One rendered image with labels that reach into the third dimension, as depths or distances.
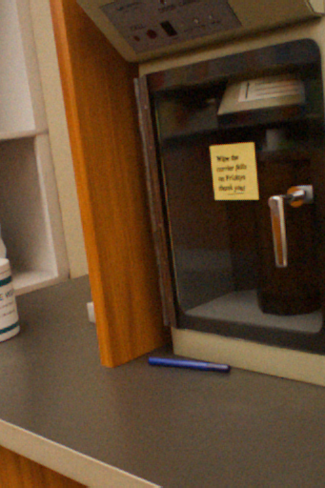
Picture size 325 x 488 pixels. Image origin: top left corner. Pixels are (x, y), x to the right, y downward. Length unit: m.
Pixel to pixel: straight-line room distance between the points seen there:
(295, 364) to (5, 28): 1.46
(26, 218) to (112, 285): 1.08
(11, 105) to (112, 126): 1.05
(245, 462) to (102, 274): 0.41
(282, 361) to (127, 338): 0.27
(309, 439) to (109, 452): 0.23
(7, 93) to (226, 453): 1.53
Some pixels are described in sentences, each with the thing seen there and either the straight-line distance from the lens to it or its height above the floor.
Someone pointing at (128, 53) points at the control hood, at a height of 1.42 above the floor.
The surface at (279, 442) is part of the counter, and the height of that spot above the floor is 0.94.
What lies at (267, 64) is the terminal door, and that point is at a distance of 0.83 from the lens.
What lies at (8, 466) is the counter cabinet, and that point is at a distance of 1.02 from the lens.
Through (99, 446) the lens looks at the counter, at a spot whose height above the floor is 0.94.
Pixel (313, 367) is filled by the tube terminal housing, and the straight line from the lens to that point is 0.89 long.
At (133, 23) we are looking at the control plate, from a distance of 0.91.
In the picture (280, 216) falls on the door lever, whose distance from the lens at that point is 0.78.
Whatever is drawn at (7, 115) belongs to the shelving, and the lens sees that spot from 2.07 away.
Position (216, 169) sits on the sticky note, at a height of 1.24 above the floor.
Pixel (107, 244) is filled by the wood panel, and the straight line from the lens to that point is 1.00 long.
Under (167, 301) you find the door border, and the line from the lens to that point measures 1.01.
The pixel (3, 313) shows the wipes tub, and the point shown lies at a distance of 1.27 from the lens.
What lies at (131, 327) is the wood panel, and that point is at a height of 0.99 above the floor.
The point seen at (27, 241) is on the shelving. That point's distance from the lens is 2.09.
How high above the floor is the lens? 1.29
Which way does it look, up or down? 10 degrees down
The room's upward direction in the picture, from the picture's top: 7 degrees counter-clockwise
